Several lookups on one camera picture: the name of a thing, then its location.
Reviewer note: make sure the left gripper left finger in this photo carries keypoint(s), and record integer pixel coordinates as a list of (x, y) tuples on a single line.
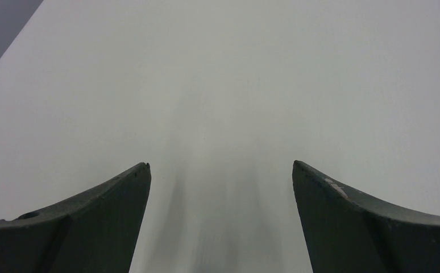
[(93, 231)]

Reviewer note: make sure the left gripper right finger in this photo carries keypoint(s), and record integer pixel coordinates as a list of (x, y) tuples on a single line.
[(347, 230)]

